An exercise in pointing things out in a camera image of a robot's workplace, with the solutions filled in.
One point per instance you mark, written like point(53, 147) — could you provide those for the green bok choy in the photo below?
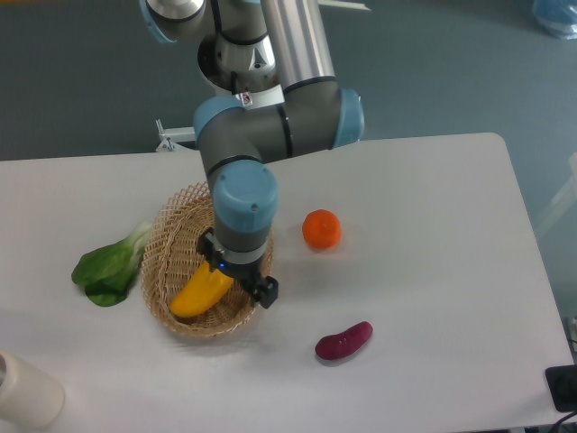
point(107, 274)

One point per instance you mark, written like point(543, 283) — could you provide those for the black box at edge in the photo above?
point(561, 381)

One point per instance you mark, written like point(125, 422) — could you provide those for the purple sweet potato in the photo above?
point(339, 346)

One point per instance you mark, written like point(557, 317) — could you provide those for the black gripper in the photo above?
point(263, 290)

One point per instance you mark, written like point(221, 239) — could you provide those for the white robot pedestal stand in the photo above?
point(176, 139)

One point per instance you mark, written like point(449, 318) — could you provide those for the yellow mango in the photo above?
point(205, 288)

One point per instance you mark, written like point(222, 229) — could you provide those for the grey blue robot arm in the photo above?
point(251, 39)

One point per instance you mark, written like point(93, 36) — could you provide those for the orange tangerine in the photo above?
point(321, 229)

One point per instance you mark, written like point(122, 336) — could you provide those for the blue object on floor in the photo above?
point(557, 16)

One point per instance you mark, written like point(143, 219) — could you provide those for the woven wicker basket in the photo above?
point(170, 259)

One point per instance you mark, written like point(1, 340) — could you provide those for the cream cylindrical bottle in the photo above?
point(30, 398)

